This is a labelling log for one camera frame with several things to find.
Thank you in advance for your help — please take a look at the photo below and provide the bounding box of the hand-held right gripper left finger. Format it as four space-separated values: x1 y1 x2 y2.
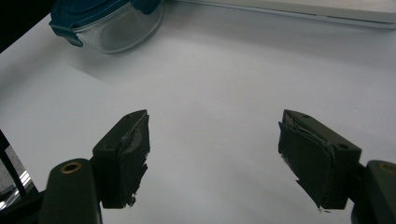
92 108 151 210

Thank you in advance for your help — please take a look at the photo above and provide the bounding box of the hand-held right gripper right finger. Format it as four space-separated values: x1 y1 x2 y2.
277 108 362 210

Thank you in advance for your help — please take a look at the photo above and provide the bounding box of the metal stand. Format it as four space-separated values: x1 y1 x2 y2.
0 129 41 213

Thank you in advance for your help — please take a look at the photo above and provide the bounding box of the round glass container blue lid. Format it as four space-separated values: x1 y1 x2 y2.
49 0 166 55

